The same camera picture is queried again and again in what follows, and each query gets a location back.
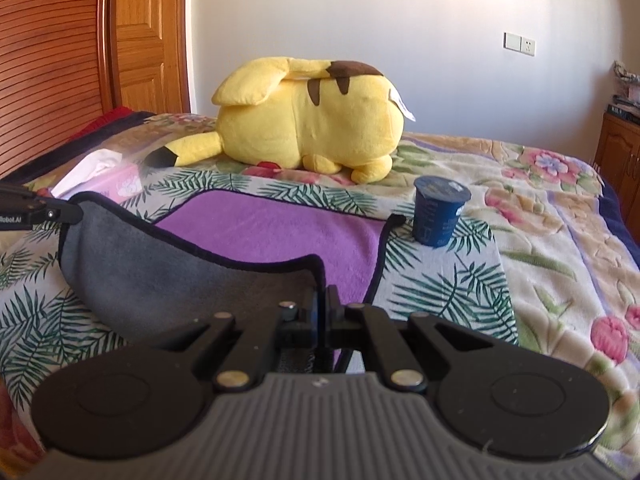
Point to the wooden cabinet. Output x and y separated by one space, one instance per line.
620 160

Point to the red cloth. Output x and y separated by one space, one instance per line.
107 119

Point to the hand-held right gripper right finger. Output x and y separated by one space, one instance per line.
334 316

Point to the floral blanket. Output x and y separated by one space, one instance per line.
565 270

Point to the white wall switch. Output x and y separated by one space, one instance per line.
512 41

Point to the dark blue plastic cup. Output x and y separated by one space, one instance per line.
439 212

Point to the pink tissue box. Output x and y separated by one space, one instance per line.
120 180

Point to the yellow plush toy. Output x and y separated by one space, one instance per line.
310 120

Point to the white wall socket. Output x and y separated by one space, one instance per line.
528 46

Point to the grey and purple towel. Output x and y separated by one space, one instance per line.
270 232

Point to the pile of books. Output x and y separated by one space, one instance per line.
626 90

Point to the leaf-print white cloth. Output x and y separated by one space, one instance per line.
450 280

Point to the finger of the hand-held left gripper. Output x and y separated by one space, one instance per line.
57 212

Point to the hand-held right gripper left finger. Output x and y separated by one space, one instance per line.
306 316

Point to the wooden panel door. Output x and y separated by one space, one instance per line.
147 35

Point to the louvered wooden wardrobe door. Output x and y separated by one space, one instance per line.
47 60

